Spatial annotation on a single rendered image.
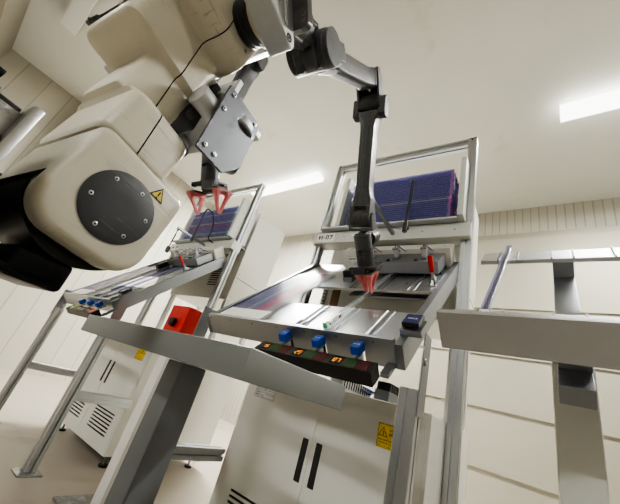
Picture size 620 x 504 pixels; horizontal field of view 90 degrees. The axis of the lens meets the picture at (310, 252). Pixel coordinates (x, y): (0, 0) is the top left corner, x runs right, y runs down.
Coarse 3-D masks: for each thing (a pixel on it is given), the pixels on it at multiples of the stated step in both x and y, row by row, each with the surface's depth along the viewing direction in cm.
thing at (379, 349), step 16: (224, 320) 103; (240, 320) 98; (256, 320) 94; (240, 336) 100; (256, 336) 95; (272, 336) 91; (304, 336) 84; (336, 336) 77; (352, 336) 75; (368, 336) 72; (384, 336) 71; (336, 352) 79; (368, 352) 73; (384, 352) 71
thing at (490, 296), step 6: (510, 246) 85; (504, 252) 82; (510, 252) 82; (504, 258) 77; (504, 264) 73; (498, 270) 70; (504, 270) 72; (498, 276) 67; (492, 282) 65; (498, 282) 64; (492, 288) 62; (486, 294) 60; (492, 294) 59; (486, 300) 58; (492, 300) 58; (486, 306) 55
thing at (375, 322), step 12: (276, 312) 104; (288, 312) 102; (300, 312) 100; (312, 312) 99; (324, 312) 97; (336, 312) 95; (348, 312) 93; (360, 312) 92; (372, 312) 91; (384, 312) 90; (396, 312) 88; (300, 324) 91; (312, 324) 89; (336, 324) 87; (348, 324) 86; (360, 324) 84; (372, 324) 83; (384, 324) 82; (396, 324) 81; (396, 336) 75
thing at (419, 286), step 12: (336, 276) 136; (408, 276) 120; (324, 288) 124; (336, 288) 121; (348, 288) 118; (360, 288) 115; (384, 288) 110; (396, 288) 108; (408, 288) 106; (420, 288) 105; (432, 288) 103
